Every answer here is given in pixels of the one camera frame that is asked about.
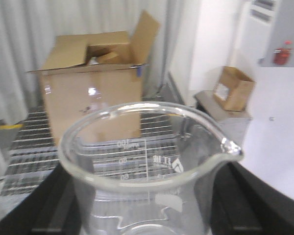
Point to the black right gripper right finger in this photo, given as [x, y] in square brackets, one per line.
[245, 205]

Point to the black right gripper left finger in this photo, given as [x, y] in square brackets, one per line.
[51, 209]

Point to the clear glass beaker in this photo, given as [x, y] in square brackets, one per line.
[178, 205]

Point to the low grey stool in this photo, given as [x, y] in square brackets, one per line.
[232, 123]

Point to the stack of metal grates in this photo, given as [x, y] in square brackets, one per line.
[29, 156]

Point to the small cardboard box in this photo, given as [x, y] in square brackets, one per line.
[233, 89]

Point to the large open cardboard box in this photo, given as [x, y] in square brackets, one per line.
[89, 72]

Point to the red fire extinguisher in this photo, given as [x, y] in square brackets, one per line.
[282, 54]

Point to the grey curtain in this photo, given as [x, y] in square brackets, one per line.
[28, 29]

